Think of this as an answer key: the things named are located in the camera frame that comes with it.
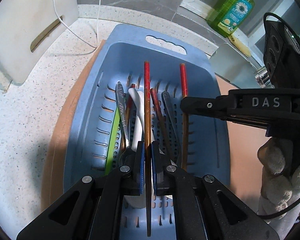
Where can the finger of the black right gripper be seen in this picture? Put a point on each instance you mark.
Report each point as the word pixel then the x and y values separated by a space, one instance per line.
pixel 214 108

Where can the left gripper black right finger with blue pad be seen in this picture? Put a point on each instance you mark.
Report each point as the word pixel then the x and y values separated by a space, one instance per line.
pixel 203 208

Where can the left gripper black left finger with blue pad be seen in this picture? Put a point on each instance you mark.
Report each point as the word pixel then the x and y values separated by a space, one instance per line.
pixel 92 207

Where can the metal fork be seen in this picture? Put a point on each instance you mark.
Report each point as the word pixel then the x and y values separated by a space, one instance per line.
pixel 170 111

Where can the green plastic fork spoon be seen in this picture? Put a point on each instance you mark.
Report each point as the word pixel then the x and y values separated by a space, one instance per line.
pixel 113 145

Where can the white ceramic spoon with logo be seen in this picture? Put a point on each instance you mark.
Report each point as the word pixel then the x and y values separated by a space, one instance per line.
pixel 137 202

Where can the metal spoon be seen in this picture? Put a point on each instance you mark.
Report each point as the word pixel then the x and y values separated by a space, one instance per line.
pixel 121 106

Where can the chrome kitchen faucet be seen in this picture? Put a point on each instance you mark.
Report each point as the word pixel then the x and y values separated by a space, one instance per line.
pixel 262 78

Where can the beige gloved hand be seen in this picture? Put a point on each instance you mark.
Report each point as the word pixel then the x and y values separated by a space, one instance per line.
pixel 280 175

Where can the stainless steel sink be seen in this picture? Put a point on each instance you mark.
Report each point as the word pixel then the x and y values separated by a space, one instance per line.
pixel 228 63

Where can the yellow sponge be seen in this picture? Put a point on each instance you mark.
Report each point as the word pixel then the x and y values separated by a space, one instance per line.
pixel 240 45

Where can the green dish soap bottle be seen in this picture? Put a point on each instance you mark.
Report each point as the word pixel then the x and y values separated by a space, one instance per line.
pixel 227 15

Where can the white cutting board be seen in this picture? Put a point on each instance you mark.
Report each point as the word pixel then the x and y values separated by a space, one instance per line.
pixel 27 29

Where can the black camera box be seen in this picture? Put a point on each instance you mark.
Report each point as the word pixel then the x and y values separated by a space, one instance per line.
pixel 282 55

